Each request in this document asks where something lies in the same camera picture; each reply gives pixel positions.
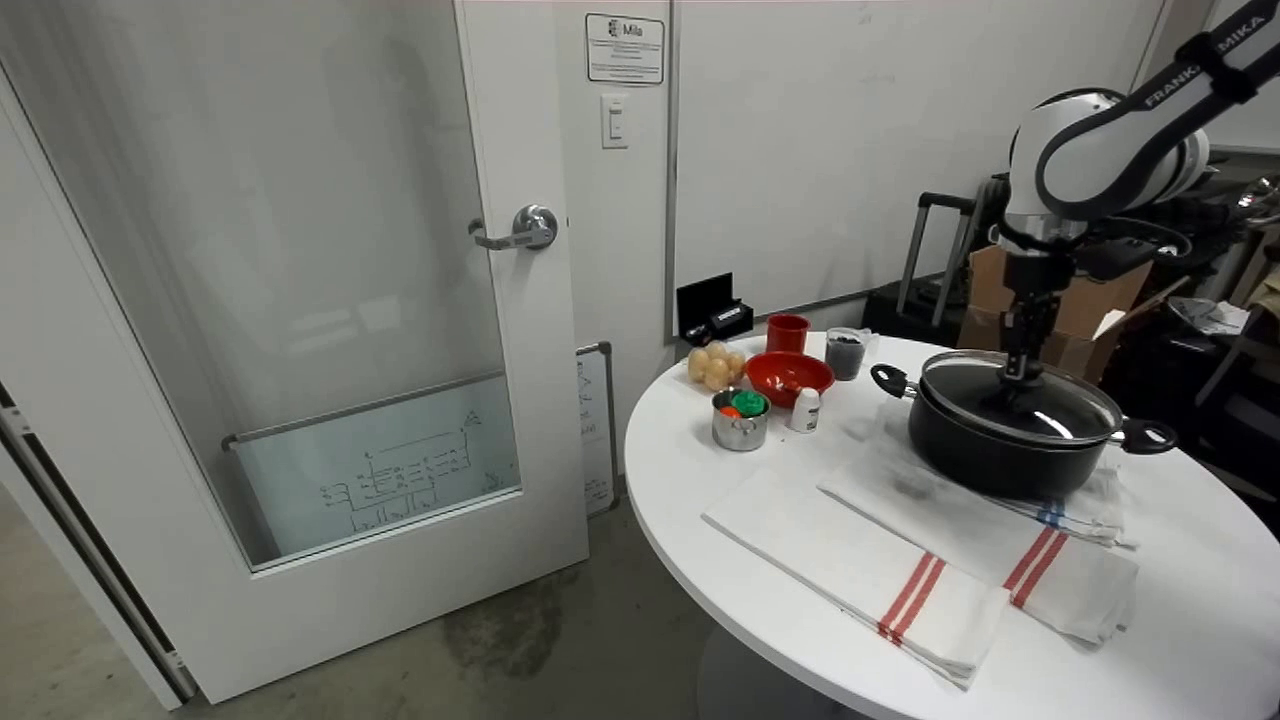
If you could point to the white door with frosted glass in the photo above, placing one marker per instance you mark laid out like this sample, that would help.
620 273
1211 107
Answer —
147 295

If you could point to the glass lid with black knob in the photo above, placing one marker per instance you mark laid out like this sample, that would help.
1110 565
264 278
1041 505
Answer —
971 403

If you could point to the metal can with colourful items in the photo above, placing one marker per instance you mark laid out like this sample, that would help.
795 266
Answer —
736 424

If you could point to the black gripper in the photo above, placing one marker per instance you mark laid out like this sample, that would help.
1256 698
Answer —
1038 286

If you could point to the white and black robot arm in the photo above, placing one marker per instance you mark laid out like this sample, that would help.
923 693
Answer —
1052 126

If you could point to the black box on floor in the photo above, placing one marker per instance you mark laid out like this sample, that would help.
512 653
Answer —
710 313

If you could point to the white towel with red stripes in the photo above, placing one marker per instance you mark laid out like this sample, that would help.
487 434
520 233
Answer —
1087 586
824 545

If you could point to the red mug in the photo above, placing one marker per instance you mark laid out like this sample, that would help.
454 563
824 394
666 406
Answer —
784 335

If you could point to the small white bottle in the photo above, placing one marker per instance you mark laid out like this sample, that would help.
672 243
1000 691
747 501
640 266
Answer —
806 408

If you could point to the brown cardboard box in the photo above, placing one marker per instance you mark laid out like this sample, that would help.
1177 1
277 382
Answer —
1106 302

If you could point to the white light switch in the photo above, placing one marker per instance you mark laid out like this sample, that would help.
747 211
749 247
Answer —
614 121

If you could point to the white towel with blue stripes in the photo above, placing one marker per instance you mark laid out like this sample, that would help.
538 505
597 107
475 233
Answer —
1097 514

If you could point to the red plastic bowl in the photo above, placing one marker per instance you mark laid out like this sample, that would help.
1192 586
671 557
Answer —
784 377

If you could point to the black cooking pot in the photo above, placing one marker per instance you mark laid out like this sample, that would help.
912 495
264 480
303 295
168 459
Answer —
988 462

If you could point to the white wall sign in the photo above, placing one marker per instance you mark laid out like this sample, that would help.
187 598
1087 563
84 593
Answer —
626 51

